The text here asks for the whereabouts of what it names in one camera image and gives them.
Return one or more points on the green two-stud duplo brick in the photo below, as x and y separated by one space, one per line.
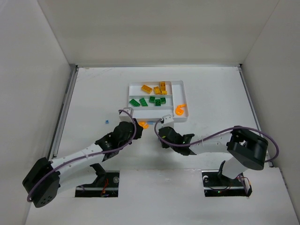
157 102

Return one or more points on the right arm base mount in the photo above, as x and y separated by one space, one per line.
215 184

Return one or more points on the white compartment tray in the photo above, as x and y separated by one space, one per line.
175 96

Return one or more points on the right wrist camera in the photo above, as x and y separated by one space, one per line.
167 121

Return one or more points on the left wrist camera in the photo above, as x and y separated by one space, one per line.
126 114

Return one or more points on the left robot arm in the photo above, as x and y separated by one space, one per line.
49 177

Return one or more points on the green square duplo brick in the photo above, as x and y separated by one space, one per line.
152 99

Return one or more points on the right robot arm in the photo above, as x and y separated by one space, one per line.
248 149

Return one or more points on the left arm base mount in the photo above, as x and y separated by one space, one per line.
104 185

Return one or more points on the green thin lego plate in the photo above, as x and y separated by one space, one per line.
134 103

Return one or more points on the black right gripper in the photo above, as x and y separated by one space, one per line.
163 133

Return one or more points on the yellow large duplo brick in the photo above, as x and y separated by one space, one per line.
146 89

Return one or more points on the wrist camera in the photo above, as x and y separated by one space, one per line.
167 121
126 114

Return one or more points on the yellow long duplo brick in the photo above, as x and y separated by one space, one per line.
157 90

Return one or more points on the yellow rounded ladybug brick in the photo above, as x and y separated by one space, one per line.
162 86

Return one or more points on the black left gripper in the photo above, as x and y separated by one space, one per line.
135 128

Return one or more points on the orange D-shaped arch brick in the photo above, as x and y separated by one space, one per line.
180 109

